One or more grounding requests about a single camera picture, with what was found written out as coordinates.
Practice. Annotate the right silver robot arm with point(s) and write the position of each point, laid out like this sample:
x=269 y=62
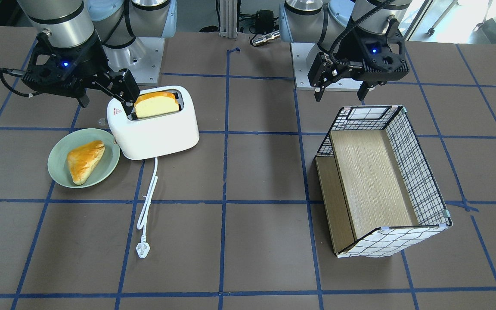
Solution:
x=122 y=26

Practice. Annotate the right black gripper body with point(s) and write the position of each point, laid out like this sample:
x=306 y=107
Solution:
x=89 y=57

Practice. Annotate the wire grid basket with wood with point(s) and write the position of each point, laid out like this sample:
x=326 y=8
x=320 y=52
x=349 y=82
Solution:
x=378 y=189

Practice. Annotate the golden triangular bread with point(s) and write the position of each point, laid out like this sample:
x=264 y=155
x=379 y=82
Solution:
x=83 y=160

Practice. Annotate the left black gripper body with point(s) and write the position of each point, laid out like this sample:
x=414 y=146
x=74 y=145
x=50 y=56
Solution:
x=351 y=53

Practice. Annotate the silver metal connector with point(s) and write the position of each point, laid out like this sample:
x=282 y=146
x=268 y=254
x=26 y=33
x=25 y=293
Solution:
x=261 y=39

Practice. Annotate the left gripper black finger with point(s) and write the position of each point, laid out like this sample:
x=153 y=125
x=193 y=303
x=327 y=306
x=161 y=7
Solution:
x=365 y=87
x=323 y=72

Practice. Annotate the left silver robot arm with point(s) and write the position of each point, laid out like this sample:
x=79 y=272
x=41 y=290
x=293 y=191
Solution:
x=326 y=24

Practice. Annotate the aluminium frame post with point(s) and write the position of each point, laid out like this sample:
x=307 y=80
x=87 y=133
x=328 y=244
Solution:
x=228 y=18

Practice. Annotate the toast slice in toaster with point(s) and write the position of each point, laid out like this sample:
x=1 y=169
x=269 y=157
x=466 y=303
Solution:
x=155 y=104

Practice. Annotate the white toaster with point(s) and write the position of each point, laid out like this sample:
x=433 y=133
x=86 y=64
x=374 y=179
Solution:
x=158 y=135

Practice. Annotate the green plate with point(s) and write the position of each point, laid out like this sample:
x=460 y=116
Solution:
x=57 y=161

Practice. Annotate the black power adapter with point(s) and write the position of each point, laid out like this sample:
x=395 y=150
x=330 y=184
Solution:
x=264 y=21

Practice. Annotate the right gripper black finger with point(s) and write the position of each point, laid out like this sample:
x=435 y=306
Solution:
x=125 y=89
x=83 y=99

